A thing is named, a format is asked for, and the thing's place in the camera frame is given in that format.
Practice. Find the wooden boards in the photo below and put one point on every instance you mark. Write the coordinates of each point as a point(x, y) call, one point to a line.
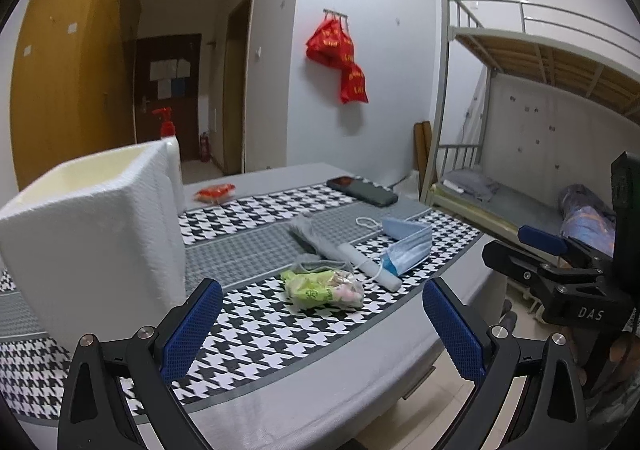
point(421, 150)

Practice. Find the light wooden side door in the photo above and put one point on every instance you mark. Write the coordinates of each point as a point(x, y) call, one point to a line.
point(237, 95)

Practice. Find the blue paper sheet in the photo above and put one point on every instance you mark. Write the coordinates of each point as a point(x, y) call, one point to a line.
point(177, 88)

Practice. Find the grey folded cloth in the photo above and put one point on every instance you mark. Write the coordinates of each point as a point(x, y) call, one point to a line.
point(475, 185)

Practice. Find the red snack packet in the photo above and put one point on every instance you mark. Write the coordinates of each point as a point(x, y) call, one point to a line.
point(215, 192)

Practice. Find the person's right hand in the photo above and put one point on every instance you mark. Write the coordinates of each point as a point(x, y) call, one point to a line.
point(625, 347)

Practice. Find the blue patterned quilt bundle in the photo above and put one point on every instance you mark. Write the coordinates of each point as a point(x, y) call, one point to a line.
point(585, 217)

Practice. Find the red shopping bag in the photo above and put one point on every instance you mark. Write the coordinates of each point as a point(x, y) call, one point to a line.
point(330, 42)
point(354, 85)

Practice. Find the grey sock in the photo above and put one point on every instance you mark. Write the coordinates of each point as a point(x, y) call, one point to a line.
point(312, 237)

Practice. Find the wooden wardrobe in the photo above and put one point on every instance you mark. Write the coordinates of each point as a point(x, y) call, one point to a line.
point(70, 90)

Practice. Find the red fire extinguisher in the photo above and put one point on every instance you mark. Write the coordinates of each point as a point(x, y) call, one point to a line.
point(205, 147)

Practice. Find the white tube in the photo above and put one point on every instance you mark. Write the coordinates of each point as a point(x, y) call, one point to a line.
point(455, 187)

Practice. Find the green plastic candy bag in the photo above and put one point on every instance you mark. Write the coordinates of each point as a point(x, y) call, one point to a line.
point(320, 290)

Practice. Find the white pump bottle red cap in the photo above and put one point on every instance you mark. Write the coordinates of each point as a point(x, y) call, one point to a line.
point(165, 122)

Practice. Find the black smartphone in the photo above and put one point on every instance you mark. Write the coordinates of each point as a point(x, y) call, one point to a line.
point(365, 191)

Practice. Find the white foam box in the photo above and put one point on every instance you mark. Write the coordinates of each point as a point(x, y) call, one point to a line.
point(95, 250)

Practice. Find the metal wall hook rack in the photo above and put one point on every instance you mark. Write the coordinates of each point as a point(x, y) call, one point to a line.
point(336, 13)

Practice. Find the blue face mask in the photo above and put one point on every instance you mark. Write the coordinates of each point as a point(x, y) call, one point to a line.
point(407, 245)

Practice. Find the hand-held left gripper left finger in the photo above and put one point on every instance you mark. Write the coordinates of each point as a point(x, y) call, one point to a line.
point(192, 325)

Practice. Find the white paper sheet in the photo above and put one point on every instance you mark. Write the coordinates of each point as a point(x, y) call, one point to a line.
point(183, 68)
point(164, 89)
point(163, 70)

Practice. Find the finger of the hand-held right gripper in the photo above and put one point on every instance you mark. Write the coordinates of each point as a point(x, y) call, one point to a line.
point(542, 236)
point(510, 260)

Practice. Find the metal bunk bed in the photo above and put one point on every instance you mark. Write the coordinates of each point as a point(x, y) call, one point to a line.
point(525, 210)

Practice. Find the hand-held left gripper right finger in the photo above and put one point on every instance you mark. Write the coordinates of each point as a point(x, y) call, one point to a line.
point(452, 330)

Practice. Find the dark brown entrance door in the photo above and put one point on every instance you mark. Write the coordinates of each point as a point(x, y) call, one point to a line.
point(165, 130)

